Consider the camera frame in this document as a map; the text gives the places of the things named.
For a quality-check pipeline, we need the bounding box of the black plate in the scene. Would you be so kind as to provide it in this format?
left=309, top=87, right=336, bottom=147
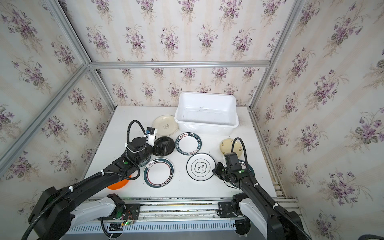
left=153, top=137, right=175, bottom=157

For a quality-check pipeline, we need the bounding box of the white plate flower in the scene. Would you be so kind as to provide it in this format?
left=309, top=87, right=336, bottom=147
left=186, top=153, right=216, bottom=182

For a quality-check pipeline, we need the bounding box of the yellow cream plate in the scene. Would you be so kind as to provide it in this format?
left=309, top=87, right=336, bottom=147
left=220, top=139, right=244, bottom=157

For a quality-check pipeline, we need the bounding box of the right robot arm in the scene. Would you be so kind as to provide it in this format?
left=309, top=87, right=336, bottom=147
left=213, top=137, right=311, bottom=240

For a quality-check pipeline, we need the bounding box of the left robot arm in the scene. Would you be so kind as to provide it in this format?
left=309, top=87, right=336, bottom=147
left=22, top=120, right=175, bottom=240

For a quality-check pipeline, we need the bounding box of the cream plate near bin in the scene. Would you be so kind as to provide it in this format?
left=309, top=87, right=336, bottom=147
left=152, top=115, right=179, bottom=137

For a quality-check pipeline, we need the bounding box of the white plastic bin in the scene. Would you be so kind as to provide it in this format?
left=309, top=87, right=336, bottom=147
left=175, top=92, right=239, bottom=136

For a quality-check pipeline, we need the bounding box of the teal patterned plate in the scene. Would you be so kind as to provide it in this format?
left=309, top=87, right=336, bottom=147
left=138, top=155, right=152, bottom=168

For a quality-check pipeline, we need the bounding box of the white plate green red rim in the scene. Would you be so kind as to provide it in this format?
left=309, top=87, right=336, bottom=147
left=144, top=158, right=175, bottom=188

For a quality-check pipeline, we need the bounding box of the white plate green lettered rim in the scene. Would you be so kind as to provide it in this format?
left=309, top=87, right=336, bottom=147
left=175, top=132, right=202, bottom=156

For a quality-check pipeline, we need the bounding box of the orange plate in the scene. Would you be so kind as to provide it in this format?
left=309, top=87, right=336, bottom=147
left=107, top=179, right=129, bottom=190

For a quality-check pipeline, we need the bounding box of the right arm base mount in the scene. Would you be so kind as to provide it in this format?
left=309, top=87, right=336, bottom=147
left=217, top=193, right=264, bottom=236

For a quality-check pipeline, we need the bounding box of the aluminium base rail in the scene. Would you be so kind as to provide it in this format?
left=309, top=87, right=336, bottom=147
left=59, top=196, right=304, bottom=235

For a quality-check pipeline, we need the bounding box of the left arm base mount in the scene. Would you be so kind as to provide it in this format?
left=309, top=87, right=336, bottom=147
left=98, top=194, right=141, bottom=240

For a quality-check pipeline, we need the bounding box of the aluminium frame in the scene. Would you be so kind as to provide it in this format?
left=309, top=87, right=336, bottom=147
left=1, top=1, right=305, bottom=175

